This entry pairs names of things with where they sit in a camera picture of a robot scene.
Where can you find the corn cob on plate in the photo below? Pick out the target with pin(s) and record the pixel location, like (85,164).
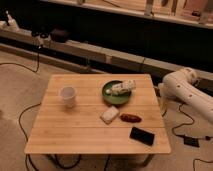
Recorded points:
(123,87)

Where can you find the wooden table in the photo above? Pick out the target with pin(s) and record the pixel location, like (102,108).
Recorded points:
(79,130)

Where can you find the green plate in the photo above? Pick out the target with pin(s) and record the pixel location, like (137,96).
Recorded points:
(114,99)

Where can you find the dark round object on ledge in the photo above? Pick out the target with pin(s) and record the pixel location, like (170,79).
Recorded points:
(59,35)

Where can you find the black power adapter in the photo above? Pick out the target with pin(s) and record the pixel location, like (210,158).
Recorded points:
(191,141)

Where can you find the black smartphone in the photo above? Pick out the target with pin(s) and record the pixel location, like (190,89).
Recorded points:
(142,136)

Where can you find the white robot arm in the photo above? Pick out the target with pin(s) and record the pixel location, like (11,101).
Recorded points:
(179,84)

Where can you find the white sponge block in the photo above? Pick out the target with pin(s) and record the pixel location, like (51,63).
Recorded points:
(110,114)

